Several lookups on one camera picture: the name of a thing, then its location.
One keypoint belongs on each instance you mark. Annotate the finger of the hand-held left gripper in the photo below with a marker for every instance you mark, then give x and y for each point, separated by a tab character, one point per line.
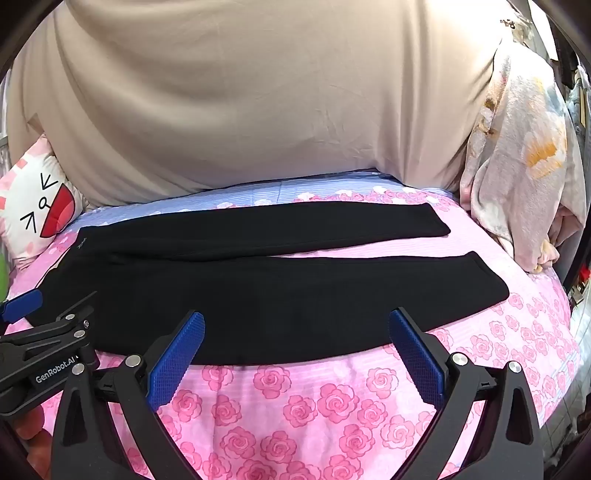
69	311
21	305

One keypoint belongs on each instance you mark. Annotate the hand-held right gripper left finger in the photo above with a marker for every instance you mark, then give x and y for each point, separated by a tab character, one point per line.
178	355

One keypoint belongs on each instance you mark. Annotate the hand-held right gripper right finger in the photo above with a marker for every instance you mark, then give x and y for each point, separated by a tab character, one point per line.
415	355

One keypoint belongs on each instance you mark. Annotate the black pants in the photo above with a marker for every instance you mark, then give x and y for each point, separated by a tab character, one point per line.
277	295

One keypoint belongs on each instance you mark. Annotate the person's left hand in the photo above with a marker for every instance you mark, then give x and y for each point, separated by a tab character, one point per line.
32	438

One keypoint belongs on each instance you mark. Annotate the cartoon face pillow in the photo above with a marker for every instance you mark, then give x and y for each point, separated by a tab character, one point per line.
27	203

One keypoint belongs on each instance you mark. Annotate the pink rose print bedsheet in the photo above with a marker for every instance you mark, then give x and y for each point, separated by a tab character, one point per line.
323	415

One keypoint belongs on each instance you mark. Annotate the pale floral fleece blanket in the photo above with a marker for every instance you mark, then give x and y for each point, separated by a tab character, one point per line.
517	184

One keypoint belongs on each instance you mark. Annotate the beige blanket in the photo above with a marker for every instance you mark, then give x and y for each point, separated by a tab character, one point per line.
231	92

